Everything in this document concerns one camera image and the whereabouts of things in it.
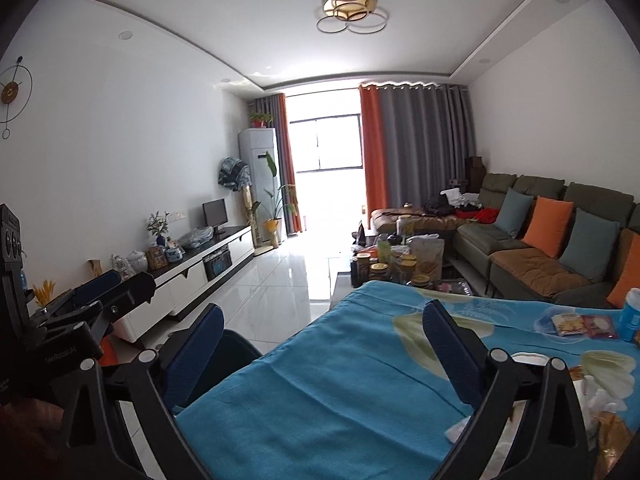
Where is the white black TV cabinet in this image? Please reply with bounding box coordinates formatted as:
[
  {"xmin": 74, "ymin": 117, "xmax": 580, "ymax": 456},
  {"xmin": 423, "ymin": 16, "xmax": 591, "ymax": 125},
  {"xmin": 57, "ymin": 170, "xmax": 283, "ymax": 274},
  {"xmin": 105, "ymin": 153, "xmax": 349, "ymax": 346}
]
[{"xmin": 114, "ymin": 226, "xmax": 254, "ymax": 344}]

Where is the grey orange left curtain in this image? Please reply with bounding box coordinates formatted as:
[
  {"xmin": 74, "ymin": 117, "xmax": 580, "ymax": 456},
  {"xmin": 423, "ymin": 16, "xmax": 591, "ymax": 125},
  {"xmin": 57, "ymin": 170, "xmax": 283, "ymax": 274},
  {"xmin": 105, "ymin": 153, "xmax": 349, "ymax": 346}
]
[{"xmin": 248, "ymin": 93, "xmax": 303, "ymax": 235}]

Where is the teal cushion near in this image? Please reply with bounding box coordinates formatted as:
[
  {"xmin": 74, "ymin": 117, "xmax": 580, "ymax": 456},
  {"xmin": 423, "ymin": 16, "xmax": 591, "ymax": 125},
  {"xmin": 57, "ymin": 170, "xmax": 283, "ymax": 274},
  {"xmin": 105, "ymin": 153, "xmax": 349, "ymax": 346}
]
[{"xmin": 559, "ymin": 208, "xmax": 620, "ymax": 282}]

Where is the cluttered coffee table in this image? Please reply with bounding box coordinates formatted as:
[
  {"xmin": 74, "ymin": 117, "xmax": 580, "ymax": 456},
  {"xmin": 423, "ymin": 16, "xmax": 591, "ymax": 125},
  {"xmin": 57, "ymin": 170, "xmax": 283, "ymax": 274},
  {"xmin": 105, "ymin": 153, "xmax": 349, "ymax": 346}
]
[{"xmin": 349, "ymin": 216, "xmax": 474, "ymax": 296}]

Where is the clear cracker snack packet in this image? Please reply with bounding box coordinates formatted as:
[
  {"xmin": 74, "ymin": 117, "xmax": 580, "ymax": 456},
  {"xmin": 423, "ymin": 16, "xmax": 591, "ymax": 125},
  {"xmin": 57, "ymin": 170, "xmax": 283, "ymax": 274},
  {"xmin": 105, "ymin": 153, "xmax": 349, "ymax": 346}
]
[{"xmin": 551, "ymin": 312, "xmax": 587, "ymax": 337}]

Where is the teal cushion far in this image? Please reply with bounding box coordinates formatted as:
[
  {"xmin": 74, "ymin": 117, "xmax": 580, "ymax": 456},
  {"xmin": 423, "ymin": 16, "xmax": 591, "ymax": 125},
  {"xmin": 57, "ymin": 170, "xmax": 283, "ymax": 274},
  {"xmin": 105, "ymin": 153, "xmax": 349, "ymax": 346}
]
[{"xmin": 495, "ymin": 188, "xmax": 534, "ymax": 238}]

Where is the gold wrapper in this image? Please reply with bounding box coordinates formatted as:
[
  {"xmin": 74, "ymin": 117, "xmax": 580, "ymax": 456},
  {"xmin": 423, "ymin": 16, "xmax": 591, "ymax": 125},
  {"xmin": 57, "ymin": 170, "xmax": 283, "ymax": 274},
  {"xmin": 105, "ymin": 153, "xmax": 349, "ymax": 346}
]
[{"xmin": 593, "ymin": 412, "xmax": 632, "ymax": 480}]

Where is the clothes pile on sofa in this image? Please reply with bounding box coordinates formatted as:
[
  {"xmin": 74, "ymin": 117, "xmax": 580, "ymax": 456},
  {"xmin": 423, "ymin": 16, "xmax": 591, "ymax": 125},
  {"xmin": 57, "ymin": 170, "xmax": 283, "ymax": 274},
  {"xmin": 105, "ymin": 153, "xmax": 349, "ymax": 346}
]
[{"xmin": 423, "ymin": 188, "xmax": 499, "ymax": 224}]

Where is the pink pastry snack packet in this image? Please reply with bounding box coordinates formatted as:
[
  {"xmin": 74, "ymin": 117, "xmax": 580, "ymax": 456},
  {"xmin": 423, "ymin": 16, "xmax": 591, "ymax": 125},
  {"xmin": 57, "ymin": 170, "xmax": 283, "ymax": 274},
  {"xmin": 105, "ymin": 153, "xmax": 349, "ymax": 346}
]
[{"xmin": 582, "ymin": 315, "xmax": 618, "ymax": 339}]

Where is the brown leather ottoman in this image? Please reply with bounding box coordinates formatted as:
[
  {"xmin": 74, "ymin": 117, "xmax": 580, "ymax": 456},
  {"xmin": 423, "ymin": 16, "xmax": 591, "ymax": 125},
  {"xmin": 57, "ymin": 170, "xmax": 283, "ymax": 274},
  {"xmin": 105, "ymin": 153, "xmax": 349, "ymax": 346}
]
[{"xmin": 370, "ymin": 207, "xmax": 469, "ymax": 234}]

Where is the blue cloth covered fan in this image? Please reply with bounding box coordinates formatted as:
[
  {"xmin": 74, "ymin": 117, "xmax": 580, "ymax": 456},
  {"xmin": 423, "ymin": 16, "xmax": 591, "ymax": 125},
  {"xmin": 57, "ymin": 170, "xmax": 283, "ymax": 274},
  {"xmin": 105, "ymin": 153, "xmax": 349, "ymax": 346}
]
[{"xmin": 218, "ymin": 157, "xmax": 252, "ymax": 192}]

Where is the blue floral tablecloth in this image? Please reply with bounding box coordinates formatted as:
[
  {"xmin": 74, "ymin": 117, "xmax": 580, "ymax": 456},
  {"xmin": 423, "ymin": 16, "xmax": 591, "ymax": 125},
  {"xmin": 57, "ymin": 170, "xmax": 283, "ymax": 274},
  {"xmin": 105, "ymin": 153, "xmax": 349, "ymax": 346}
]
[{"xmin": 177, "ymin": 282, "xmax": 639, "ymax": 479}]

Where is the round wall clock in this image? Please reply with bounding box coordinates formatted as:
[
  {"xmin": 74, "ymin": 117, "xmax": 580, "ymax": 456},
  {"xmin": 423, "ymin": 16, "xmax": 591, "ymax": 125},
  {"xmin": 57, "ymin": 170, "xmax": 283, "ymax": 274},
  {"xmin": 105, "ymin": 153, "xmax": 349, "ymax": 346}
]
[{"xmin": 1, "ymin": 56, "xmax": 34, "ymax": 140}]

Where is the small black monitor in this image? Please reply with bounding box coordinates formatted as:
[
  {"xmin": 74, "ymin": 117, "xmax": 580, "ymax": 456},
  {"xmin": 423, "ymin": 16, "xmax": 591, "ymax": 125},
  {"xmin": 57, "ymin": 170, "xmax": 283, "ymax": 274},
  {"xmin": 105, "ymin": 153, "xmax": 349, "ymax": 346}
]
[{"xmin": 202, "ymin": 198, "xmax": 228, "ymax": 235}]

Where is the white standing air conditioner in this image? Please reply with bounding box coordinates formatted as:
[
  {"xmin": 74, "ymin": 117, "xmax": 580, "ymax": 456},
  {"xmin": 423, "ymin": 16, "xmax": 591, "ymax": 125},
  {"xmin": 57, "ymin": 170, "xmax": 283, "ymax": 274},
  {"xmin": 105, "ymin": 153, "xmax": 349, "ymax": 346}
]
[{"xmin": 238, "ymin": 128, "xmax": 278, "ymax": 244}]

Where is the orange cushion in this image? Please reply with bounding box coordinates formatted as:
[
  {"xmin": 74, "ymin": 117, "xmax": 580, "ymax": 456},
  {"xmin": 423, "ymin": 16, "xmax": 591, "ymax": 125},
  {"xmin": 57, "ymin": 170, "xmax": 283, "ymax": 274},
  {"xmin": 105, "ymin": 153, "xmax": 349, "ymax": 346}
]
[
  {"xmin": 606, "ymin": 234, "xmax": 640, "ymax": 309},
  {"xmin": 523, "ymin": 196, "xmax": 574, "ymax": 258}
]

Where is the orange cushion far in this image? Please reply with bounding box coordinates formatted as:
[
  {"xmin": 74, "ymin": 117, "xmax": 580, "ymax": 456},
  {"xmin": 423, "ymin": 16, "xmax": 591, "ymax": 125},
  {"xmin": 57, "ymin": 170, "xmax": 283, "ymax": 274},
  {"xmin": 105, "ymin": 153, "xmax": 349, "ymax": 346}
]
[{"xmin": 523, "ymin": 196, "xmax": 574, "ymax": 258}]

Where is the grey orange curtain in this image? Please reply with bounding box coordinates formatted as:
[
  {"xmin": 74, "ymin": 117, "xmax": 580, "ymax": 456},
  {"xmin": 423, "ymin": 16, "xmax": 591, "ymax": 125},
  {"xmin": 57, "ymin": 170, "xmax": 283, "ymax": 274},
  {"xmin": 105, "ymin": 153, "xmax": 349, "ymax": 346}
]
[
  {"xmin": 358, "ymin": 84, "xmax": 476, "ymax": 214},
  {"xmin": 248, "ymin": 93, "xmax": 303, "ymax": 235}
]

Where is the red potted plant atop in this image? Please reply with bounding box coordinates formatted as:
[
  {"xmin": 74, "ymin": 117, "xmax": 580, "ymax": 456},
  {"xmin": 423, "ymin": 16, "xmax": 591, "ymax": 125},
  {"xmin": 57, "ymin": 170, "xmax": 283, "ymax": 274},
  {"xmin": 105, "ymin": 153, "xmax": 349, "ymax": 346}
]
[{"xmin": 250, "ymin": 112, "xmax": 273, "ymax": 128}]

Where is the white tissue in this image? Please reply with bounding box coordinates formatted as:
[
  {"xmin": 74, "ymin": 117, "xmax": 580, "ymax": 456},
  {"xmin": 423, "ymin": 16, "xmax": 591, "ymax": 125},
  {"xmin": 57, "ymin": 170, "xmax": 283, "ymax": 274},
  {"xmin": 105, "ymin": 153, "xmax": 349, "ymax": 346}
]
[{"xmin": 445, "ymin": 350, "xmax": 637, "ymax": 444}]

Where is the orange cushion near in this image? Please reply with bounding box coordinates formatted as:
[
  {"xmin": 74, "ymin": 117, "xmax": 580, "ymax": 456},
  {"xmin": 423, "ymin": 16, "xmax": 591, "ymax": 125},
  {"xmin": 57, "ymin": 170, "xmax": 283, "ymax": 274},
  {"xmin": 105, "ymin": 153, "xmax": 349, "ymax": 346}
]
[{"xmin": 606, "ymin": 234, "xmax": 640, "ymax": 309}]

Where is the dark green sectional sofa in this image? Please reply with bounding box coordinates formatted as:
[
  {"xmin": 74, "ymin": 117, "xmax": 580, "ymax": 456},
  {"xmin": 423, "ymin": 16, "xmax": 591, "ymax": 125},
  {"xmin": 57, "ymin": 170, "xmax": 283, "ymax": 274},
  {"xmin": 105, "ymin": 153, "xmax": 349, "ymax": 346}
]
[{"xmin": 452, "ymin": 174, "xmax": 639, "ymax": 309}]

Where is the grey orange right curtain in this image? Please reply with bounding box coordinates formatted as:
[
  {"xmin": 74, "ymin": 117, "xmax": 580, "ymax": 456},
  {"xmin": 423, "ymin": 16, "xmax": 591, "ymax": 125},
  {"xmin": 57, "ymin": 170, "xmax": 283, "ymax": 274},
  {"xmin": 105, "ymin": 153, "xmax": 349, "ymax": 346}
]
[{"xmin": 358, "ymin": 84, "xmax": 476, "ymax": 214}]

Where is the blue paper cup white lid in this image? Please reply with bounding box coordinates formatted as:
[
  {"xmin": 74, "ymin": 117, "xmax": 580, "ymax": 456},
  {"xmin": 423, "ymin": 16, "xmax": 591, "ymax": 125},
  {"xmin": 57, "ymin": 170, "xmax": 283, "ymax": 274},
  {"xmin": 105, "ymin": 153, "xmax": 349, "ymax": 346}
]
[{"xmin": 617, "ymin": 287, "xmax": 640, "ymax": 342}]

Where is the tall green potted plant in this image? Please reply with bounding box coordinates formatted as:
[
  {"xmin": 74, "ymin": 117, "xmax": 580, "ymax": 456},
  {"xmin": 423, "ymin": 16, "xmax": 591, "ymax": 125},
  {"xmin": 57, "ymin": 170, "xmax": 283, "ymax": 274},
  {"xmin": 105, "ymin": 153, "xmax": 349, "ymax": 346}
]
[{"xmin": 252, "ymin": 152, "xmax": 298, "ymax": 248}]

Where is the teal cushion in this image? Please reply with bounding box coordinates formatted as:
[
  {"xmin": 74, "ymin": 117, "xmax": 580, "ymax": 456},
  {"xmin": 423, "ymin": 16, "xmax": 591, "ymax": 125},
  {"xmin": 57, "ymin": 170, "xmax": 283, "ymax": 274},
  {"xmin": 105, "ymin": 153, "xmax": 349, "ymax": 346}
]
[
  {"xmin": 559, "ymin": 208, "xmax": 620, "ymax": 282},
  {"xmin": 495, "ymin": 188, "xmax": 534, "ymax": 238}
]

